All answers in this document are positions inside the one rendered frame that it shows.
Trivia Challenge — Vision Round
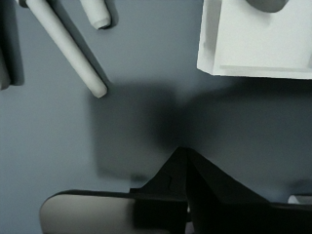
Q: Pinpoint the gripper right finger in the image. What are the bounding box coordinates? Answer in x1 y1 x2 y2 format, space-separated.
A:
185 147 312 234

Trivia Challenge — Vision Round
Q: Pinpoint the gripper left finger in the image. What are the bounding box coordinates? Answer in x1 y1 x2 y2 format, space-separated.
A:
39 147 188 234

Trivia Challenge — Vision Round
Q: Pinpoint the white block with black holes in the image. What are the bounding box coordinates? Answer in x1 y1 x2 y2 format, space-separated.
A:
288 195 312 204

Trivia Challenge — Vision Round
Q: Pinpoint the dark grey clevis fork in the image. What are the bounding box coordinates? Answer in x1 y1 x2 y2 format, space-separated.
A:
129 188 194 234

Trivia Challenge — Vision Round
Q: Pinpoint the white divided tray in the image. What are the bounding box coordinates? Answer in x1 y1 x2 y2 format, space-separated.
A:
198 0 312 79

